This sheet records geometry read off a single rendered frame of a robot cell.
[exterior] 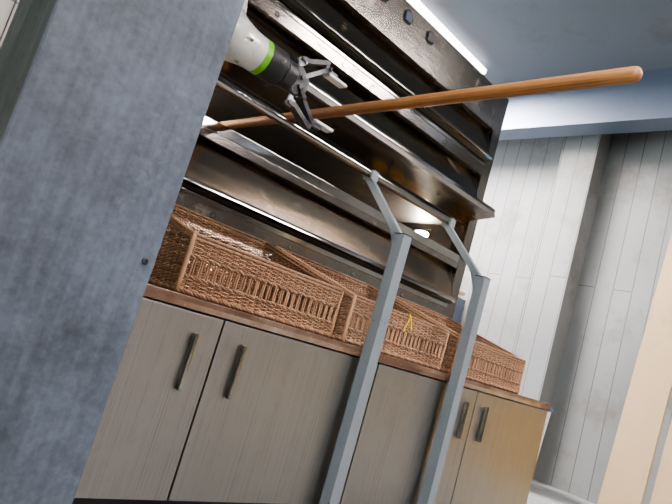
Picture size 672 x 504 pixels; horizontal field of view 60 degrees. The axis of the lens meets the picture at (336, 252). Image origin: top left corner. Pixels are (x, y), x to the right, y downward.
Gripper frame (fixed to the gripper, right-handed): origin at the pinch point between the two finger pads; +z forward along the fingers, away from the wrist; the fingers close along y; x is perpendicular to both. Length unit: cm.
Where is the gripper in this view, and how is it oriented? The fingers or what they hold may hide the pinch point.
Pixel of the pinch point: (334, 107)
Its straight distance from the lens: 167.0
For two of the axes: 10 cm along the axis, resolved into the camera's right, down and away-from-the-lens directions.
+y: -2.8, 9.5, -1.5
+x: 6.7, 0.9, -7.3
